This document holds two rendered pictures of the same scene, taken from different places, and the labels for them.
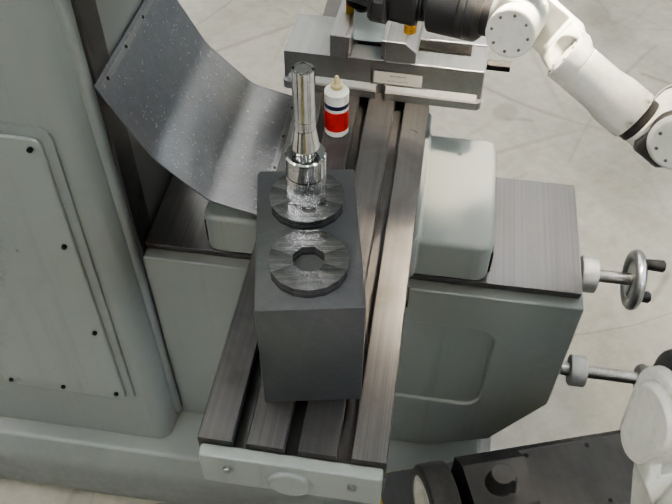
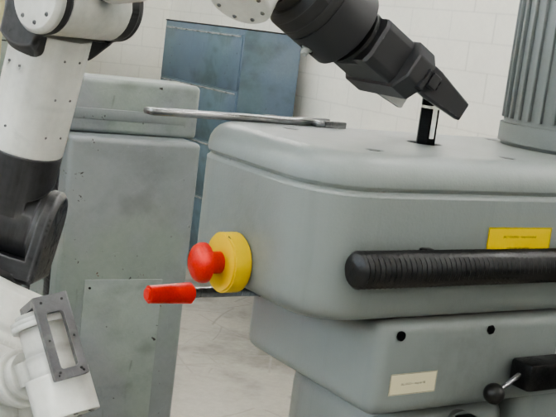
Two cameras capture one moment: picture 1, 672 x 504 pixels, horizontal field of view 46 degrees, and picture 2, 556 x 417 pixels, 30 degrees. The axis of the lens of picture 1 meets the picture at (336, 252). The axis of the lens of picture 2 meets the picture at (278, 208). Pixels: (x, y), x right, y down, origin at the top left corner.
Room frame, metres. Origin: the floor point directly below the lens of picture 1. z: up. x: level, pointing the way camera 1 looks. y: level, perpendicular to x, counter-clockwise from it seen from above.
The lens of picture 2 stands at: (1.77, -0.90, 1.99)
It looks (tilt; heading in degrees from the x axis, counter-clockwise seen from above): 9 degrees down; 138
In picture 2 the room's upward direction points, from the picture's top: 7 degrees clockwise
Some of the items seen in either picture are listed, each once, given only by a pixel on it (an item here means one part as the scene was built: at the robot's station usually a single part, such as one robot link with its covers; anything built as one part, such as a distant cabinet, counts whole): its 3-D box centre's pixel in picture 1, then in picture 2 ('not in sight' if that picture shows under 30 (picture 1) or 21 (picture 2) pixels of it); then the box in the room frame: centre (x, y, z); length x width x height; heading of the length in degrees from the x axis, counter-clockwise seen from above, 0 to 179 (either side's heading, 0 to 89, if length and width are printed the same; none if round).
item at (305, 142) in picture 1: (304, 112); not in sight; (0.67, 0.03, 1.29); 0.03 x 0.03 x 0.11
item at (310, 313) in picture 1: (309, 281); not in sight; (0.62, 0.03, 1.07); 0.22 x 0.12 x 0.20; 3
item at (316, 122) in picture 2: not in sight; (247, 117); (0.91, -0.18, 1.89); 0.24 x 0.04 x 0.01; 83
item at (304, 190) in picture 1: (306, 177); not in sight; (0.67, 0.03, 1.19); 0.05 x 0.05 x 0.06
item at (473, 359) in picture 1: (363, 310); not in sight; (1.03, -0.06, 0.47); 0.80 x 0.30 x 0.60; 82
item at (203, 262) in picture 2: not in sight; (207, 262); (1.00, -0.29, 1.76); 0.04 x 0.03 x 0.04; 172
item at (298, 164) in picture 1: (305, 155); not in sight; (0.67, 0.03, 1.23); 0.05 x 0.05 x 0.01
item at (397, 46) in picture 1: (403, 32); not in sight; (1.18, -0.11, 1.06); 0.12 x 0.06 x 0.04; 169
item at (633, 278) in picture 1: (614, 277); not in sight; (0.96, -0.53, 0.67); 0.16 x 0.12 x 0.12; 82
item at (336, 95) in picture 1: (336, 104); not in sight; (1.03, 0.00, 1.02); 0.04 x 0.04 x 0.11
